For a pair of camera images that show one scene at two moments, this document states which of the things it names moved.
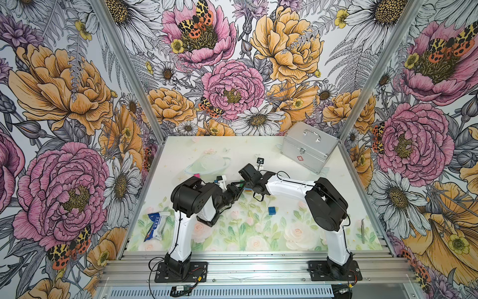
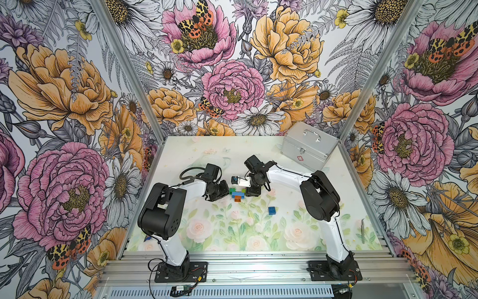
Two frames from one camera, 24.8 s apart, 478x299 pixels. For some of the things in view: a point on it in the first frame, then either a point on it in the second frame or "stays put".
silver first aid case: x=308 y=146 stays put
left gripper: x=235 y=190 -> x=223 y=192
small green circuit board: x=180 y=288 stays put
